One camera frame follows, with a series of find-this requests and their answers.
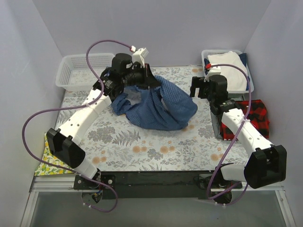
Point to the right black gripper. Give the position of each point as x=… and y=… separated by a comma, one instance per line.
x=200, y=87

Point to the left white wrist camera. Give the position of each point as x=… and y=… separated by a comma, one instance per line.
x=139, y=55

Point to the red black plaid shirt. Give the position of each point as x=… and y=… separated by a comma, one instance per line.
x=258, y=116

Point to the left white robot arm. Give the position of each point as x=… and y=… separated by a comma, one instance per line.
x=64, y=142

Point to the navy blue folded shirt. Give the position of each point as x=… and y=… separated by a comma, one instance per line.
x=235, y=79

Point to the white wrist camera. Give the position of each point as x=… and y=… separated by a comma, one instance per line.
x=139, y=55
x=211, y=70

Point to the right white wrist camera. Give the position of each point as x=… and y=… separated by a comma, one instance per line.
x=211, y=70

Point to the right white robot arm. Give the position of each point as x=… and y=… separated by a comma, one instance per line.
x=267, y=162

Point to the right white plastic basket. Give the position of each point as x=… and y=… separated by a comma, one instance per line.
x=235, y=94

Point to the left white plastic basket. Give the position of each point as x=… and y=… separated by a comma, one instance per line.
x=74, y=74

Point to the blue checkered long sleeve shirt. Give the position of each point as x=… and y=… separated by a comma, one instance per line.
x=165, y=108

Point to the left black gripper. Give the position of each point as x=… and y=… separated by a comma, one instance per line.
x=147, y=77

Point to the lemon print folded cloth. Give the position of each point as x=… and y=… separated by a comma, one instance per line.
x=44, y=169

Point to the aluminium frame rail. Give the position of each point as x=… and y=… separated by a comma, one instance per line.
x=53, y=183

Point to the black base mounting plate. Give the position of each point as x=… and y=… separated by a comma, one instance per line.
x=157, y=184

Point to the white plastic basket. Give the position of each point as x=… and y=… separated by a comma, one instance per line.
x=235, y=94
x=74, y=74

